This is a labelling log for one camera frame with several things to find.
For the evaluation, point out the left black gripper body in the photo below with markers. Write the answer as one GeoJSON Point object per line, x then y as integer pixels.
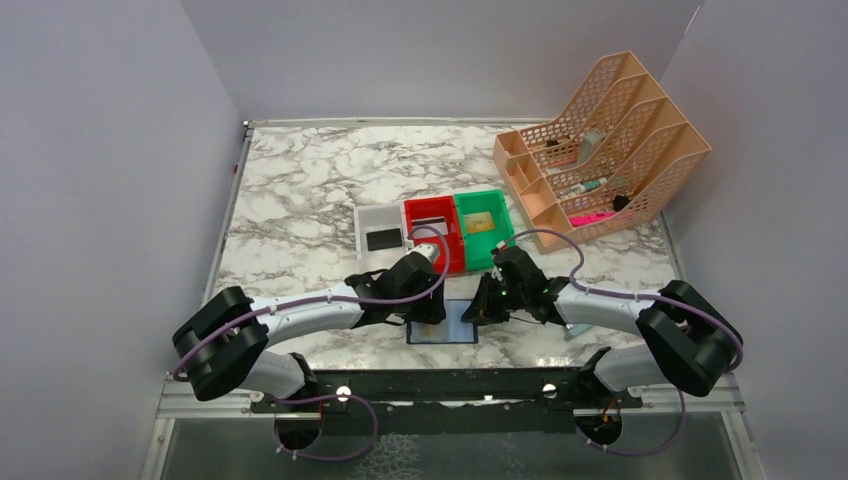
{"type": "Point", "coordinates": [427, 307]}

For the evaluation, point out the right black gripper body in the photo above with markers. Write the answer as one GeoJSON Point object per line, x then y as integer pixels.
{"type": "Point", "coordinates": [488, 304]}

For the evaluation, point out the navy blue card holder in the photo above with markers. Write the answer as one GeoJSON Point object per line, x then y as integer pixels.
{"type": "Point", "coordinates": [451, 330]}

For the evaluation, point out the red plastic bin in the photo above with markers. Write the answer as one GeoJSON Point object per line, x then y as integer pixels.
{"type": "Point", "coordinates": [438, 206]}

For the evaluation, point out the green plastic bin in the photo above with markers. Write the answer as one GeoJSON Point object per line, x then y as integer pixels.
{"type": "Point", "coordinates": [478, 247]}

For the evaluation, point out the white plastic bin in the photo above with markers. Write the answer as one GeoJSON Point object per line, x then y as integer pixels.
{"type": "Point", "coordinates": [378, 217]}

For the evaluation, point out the peach desk organizer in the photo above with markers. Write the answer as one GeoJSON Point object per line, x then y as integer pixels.
{"type": "Point", "coordinates": [650, 151]}

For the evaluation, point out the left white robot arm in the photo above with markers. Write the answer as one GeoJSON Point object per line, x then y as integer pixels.
{"type": "Point", "coordinates": [225, 344]}

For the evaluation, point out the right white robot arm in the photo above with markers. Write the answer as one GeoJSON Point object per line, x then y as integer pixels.
{"type": "Point", "coordinates": [685, 341]}

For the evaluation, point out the black card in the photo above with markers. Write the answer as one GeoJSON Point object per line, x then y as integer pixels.
{"type": "Point", "coordinates": [384, 239]}

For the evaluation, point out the gold card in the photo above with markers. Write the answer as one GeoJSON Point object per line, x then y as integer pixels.
{"type": "Point", "coordinates": [479, 222]}

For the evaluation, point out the white grey card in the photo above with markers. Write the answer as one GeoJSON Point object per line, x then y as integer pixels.
{"type": "Point", "coordinates": [438, 223]}

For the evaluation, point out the pink highlighter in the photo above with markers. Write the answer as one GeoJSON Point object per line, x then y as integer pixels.
{"type": "Point", "coordinates": [578, 221]}

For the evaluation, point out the green capped marker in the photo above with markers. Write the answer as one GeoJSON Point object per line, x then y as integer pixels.
{"type": "Point", "coordinates": [581, 188]}

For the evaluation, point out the black binder clip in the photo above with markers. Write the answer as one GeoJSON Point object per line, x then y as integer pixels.
{"type": "Point", "coordinates": [620, 202]}

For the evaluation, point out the grey eraser block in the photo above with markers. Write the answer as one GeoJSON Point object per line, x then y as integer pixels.
{"type": "Point", "coordinates": [589, 144]}

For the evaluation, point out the black front rail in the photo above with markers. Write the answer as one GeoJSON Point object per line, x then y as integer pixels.
{"type": "Point", "coordinates": [450, 401]}

